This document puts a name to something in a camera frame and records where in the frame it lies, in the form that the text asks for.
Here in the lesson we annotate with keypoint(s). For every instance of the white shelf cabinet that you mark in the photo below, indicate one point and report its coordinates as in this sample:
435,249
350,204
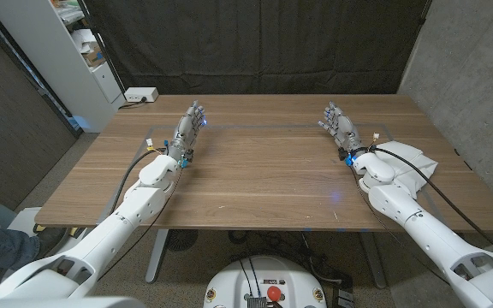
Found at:
49,55

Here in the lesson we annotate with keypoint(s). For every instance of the white papers stack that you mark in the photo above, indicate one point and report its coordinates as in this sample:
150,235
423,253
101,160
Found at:
81,38

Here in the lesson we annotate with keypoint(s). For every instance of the grey table leg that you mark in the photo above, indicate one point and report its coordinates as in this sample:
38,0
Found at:
374,261
156,256

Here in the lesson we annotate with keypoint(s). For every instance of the white cloth napkin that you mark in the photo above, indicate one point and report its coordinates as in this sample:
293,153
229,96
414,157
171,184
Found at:
417,159

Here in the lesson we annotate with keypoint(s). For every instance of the brown cardboard box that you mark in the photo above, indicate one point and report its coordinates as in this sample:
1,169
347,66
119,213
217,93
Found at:
94,55

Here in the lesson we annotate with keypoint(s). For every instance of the white floor platform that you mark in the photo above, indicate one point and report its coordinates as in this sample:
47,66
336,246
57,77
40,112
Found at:
26,220

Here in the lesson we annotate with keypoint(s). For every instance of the black round slotted disc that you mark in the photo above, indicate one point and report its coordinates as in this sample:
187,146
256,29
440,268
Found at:
181,239

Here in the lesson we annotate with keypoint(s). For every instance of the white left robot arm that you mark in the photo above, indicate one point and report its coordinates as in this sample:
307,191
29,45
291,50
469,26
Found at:
114,226

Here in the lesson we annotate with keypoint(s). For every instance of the black curtain backdrop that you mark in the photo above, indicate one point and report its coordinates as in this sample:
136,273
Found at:
251,43

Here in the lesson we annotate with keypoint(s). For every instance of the black shoe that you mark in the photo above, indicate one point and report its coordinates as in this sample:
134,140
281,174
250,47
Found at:
51,239

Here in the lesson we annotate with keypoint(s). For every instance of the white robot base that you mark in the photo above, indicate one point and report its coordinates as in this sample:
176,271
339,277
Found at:
229,278

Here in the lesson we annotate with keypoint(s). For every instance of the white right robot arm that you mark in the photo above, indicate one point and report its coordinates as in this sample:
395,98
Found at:
426,231

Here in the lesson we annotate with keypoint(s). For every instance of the red emergency stop button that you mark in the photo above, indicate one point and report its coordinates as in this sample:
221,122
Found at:
274,293

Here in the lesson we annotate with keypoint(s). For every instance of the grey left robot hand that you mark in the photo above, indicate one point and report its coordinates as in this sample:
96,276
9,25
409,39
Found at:
186,132

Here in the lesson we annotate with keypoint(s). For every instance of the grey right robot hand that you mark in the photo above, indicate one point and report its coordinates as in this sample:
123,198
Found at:
344,130

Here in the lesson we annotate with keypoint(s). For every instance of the white power strip box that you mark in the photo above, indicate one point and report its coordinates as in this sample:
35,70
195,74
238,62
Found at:
140,94

